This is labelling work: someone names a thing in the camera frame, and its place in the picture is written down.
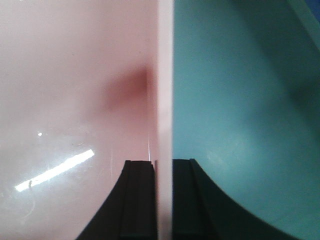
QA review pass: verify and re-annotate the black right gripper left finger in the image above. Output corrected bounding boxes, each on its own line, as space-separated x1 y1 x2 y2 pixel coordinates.
78 160 158 240

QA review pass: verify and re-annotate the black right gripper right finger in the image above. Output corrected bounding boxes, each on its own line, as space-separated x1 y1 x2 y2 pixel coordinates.
172 159 294 240

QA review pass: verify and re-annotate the pink plastic bin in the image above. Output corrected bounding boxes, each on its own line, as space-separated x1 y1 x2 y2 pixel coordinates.
0 0 174 240

